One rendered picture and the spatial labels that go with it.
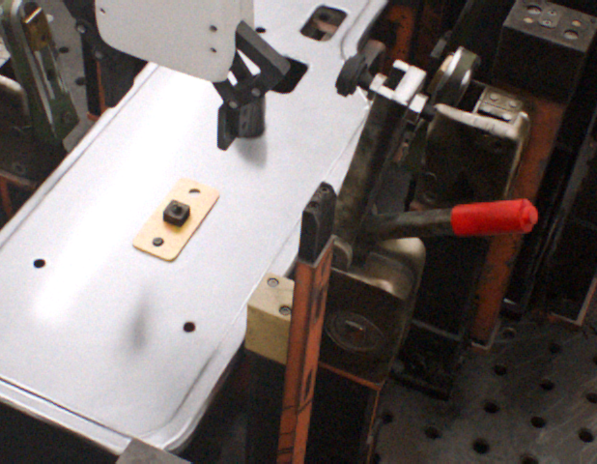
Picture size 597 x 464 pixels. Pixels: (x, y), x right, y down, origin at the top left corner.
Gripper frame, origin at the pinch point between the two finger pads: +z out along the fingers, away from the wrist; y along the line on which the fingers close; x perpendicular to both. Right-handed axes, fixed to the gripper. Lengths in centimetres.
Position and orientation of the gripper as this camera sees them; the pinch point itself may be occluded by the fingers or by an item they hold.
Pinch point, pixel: (174, 107)
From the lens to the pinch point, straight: 82.1
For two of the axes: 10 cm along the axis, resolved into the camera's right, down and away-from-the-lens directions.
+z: -0.7, 6.6, 7.5
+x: -4.2, 6.6, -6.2
